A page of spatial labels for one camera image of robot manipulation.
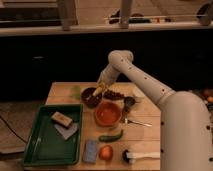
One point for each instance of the grey blue sponge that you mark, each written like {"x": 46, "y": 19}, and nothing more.
{"x": 90, "y": 151}

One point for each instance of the dark red grapes bunch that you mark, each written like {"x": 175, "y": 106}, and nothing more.
{"x": 112, "y": 95}

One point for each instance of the orange bowl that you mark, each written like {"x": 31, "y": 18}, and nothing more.
{"x": 107, "y": 114}

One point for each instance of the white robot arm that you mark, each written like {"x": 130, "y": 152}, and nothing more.
{"x": 185, "y": 140}

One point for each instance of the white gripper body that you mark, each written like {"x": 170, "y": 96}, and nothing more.
{"x": 109, "y": 75}

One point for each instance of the tan wooden block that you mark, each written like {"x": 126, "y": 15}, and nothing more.
{"x": 62, "y": 119}

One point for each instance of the grey cloth in tray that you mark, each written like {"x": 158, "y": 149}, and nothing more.
{"x": 66, "y": 133}

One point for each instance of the silver fork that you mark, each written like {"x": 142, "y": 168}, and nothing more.
{"x": 128, "y": 121}

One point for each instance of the purple bowl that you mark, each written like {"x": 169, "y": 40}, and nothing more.
{"x": 89, "y": 99}

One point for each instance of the yellow banana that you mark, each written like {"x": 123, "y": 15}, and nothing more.
{"x": 99, "y": 90}

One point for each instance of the orange fruit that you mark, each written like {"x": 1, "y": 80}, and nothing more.
{"x": 106, "y": 153}

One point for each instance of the small dark metal cup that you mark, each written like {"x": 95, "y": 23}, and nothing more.
{"x": 128, "y": 103}

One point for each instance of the green chili pepper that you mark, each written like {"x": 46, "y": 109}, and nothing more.
{"x": 111, "y": 138}

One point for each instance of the light green leafy vegetable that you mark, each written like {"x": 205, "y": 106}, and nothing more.
{"x": 75, "y": 92}

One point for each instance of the green plastic tray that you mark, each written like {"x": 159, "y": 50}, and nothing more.
{"x": 46, "y": 146}

